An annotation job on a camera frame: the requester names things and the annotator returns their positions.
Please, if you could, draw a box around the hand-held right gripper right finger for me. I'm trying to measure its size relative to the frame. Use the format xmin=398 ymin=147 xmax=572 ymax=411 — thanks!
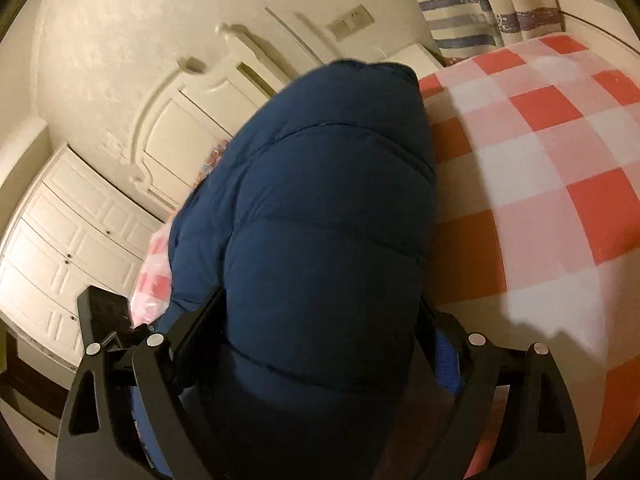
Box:
xmin=419 ymin=299 xmax=587 ymax=480

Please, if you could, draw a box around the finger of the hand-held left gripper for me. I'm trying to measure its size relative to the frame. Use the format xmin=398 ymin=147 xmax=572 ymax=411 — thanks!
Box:
xmin=76 ymin=285 xmax=151 ymax=352

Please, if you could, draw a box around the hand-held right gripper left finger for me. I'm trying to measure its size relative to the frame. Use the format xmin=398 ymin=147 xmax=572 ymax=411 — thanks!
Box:
xmin=55 ymin=286 xmax=229 ymax=480

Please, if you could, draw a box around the navy blue puffer jacket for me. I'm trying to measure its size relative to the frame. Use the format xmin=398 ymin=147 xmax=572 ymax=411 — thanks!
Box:
xmin=129 ymin=59 xmax=462 ymax=480

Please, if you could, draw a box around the white wardrobe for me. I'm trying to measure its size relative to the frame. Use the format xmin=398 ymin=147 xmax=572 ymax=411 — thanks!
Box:
xmin=0 ymin=144 xmax=167 ymax=363

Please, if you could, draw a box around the patterned pillow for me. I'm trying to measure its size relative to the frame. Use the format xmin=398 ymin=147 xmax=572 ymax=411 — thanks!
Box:
xmin=196 ymin=139 xmax=232 ymax=192

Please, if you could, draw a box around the red white checkered bed sheet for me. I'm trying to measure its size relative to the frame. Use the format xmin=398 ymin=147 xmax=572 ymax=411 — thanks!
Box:
xmin=129 ymin=32 xmax=640 ymax=480

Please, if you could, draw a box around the white wooden headboard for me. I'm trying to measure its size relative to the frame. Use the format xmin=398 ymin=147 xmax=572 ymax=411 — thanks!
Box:
xmin=101 ymin=21 xmax=303 ymax=213

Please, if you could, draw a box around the white nightstand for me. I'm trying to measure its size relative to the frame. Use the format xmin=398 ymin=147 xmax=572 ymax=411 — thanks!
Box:
xmin=384 ymin=42 xmax=445 ymax=80

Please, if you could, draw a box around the white pole lamp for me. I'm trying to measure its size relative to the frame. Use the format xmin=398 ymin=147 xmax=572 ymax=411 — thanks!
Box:
xmin=264 ymin=6 xmax=328 ymax=67

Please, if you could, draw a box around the boat print curtain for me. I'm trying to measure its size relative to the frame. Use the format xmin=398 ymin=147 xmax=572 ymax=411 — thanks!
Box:
xmin=399 ymin=0 xmax=567 ymax=62

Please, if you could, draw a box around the white window platform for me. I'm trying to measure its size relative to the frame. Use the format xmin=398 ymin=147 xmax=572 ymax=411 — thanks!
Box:
xmin=551 ymin=0 xmax=640 ymax=57

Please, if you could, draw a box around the dark wooden frame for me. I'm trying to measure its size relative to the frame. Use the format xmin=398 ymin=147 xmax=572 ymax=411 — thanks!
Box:
xmin=0 ymin=337 xmax=68 ymax=438

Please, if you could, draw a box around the beige wall socket plate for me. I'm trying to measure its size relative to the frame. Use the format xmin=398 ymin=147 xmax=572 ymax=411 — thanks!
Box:
xmin=327 ymin=4 xmax=376 ymax=44

